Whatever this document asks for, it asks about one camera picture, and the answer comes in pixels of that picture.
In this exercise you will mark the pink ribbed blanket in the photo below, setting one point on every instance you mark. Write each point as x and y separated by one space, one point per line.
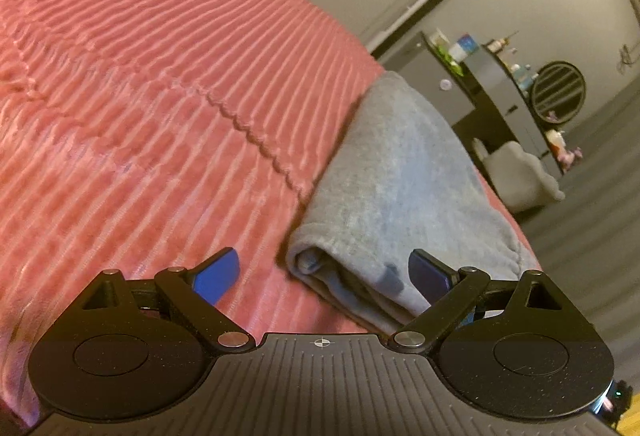
150 90

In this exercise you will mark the pink toy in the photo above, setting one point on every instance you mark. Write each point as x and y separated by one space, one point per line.
567 158

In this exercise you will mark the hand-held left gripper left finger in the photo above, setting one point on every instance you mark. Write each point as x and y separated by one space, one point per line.
217 276

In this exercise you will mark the white armchair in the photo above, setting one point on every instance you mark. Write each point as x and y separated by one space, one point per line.
515 170

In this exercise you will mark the round mirror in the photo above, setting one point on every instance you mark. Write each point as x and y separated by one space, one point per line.
557 90

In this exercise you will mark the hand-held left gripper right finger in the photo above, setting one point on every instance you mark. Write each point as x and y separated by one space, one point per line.
425 273

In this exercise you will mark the black dresser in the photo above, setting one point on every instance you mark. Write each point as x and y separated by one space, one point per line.
500 110

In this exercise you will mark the green packet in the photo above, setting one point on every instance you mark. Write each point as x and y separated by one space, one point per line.
445 53

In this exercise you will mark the blue and white tissue box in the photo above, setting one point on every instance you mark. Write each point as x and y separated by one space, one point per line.
462 48

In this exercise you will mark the grey towel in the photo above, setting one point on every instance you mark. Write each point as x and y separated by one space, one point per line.
400 176

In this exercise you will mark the white tv cabinet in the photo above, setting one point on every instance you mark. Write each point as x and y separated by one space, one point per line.
415 10

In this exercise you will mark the cluster of cosmetic bottles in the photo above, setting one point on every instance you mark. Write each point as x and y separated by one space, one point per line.
520 73

